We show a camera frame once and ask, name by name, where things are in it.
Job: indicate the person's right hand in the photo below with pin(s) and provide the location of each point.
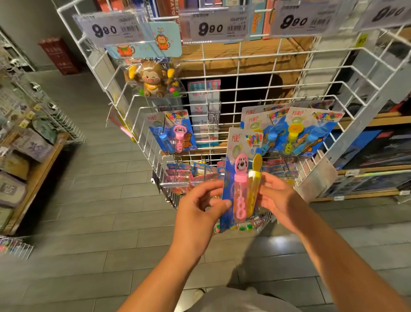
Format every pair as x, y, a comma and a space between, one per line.
286, 202

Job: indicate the person's left hand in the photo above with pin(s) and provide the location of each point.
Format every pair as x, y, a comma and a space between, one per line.
196, 225

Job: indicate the pink and yellow bubble wand card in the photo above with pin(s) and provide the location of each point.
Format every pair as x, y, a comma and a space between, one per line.
241, 186

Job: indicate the pile of small toy packets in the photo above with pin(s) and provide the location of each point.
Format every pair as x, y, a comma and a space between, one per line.
186, 177

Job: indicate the bubble wand cards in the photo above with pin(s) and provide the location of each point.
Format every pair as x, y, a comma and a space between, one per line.
302, 128

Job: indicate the blue and pink bubble wand card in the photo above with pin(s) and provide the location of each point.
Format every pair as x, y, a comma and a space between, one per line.
170, 132

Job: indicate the brown monkey toy packet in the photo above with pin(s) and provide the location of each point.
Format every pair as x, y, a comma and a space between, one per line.
153, 77

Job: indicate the row of colourful boxes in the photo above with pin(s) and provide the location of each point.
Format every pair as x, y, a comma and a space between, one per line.
167, 5

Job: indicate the person's left forearm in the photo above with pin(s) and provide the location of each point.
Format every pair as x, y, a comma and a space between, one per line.
160, 286

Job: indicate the person's grey clothing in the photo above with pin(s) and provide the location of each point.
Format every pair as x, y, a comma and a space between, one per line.
244, 302

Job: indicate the clear plastic label holder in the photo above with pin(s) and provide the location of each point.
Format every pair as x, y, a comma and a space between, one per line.
318, 180

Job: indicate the pink hanging packet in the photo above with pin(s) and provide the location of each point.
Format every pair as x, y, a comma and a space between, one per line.
122, 125

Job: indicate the wooden shelf unit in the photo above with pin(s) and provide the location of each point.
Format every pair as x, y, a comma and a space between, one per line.
379, 120

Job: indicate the wooden display stand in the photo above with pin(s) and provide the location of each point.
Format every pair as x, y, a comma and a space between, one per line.
257, 58

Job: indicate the wooden goods shelf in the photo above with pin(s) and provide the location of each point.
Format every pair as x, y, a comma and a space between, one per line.
45, 173

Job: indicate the white price tag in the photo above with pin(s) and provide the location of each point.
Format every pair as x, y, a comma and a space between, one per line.
385, 13
305, 18
109, 29
215, 26

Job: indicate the wooden shelf with pouches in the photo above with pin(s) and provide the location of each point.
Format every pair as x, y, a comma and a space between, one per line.
13, 189

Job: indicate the red floor cabinet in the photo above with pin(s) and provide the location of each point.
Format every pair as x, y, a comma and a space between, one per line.
59, 54

